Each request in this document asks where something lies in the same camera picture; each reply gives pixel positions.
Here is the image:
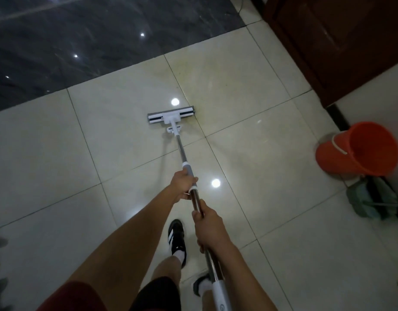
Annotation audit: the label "person's left forearm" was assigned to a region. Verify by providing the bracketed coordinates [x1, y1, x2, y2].
[63, 190, 177, 289]

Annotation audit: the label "dark red shirt sleeve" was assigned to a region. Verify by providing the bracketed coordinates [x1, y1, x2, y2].
[36, 281, 107, 311]

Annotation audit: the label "green cloth mop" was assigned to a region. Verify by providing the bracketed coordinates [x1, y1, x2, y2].
[345, 177, 398, 221]

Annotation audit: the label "black shorts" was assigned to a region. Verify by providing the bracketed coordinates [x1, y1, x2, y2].
[129, 276, 182, 311]

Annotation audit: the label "black right shoe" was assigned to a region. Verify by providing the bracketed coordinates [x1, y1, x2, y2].
[193, 272, 212, 298]

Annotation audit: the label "person's left leg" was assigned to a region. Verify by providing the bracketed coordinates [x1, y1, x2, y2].
[152, 256, 182, 289]

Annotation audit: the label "person's right hand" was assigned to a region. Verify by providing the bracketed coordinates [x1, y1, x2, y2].
[191, 199, 234, 255]

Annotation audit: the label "person's right forearm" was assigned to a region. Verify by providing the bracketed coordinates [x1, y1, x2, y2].
[205, 243, 278, 311]

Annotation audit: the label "dark brown wooden door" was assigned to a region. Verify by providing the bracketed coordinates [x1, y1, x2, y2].
[263, 0, 398, 108]

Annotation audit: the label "person's left hand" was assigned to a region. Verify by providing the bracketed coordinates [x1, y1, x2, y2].
[170, 169, 199, 205]

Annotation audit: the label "white right sock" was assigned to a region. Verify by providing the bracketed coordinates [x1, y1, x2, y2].
[199, 278, 213, 298]

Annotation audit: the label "black striped left shoe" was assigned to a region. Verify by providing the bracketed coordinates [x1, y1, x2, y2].
[168, 219, 187, 269]

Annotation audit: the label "orange plastic bucket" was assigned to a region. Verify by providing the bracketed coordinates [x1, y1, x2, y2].
[315, 122, 398, 177]

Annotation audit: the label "white mop with metal pole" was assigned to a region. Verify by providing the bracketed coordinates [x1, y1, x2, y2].
[148, 106, 234, 311]

